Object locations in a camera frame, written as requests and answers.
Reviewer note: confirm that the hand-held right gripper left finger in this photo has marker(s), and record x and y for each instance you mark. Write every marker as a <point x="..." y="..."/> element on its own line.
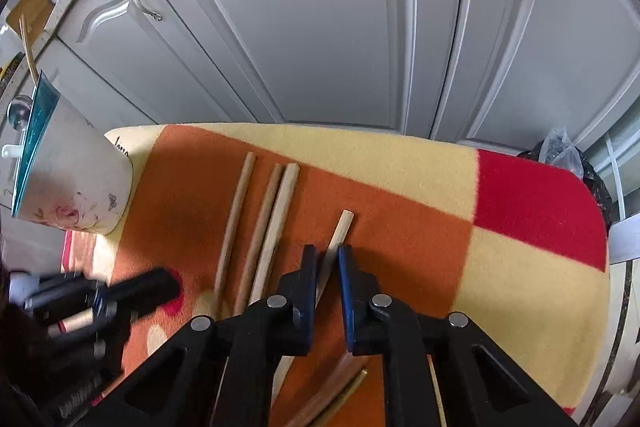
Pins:
<point x="307" y="292"/>

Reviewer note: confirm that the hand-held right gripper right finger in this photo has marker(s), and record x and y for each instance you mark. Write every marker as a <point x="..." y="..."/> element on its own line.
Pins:
<point x="346" y="302"/>

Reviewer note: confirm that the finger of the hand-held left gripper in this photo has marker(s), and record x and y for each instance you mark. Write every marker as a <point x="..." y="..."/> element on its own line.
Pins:
<point x="150" y="289"/>

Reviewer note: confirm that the pale square chopstick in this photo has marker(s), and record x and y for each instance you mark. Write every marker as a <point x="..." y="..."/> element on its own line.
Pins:
<point x="340" y="237"/>

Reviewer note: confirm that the bundle of wooden chopsticks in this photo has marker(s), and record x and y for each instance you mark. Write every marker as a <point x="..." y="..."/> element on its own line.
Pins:
<point x="278" y="217"/>

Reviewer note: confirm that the white floral utensil holder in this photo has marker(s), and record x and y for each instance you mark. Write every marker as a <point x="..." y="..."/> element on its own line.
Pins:
<point x="75" y="172"/>

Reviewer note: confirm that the white plastic spoon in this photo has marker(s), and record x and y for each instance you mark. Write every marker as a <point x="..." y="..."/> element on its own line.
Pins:
<point x="11" y="151"/>

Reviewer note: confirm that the metal spoon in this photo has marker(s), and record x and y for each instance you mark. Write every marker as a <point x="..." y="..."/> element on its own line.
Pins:
<point x="19" y="112"/>

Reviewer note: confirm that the orange red yellow printed blanket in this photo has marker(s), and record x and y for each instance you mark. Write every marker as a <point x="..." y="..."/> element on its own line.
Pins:
<point x="400" y="207"/>

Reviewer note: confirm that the black garbage bag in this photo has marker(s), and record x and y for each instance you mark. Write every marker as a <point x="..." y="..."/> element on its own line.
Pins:
<point x="595" y="187"/>

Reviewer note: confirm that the white framed glass door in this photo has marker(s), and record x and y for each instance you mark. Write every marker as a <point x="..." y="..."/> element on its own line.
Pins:
<point x="622" y="247"/>

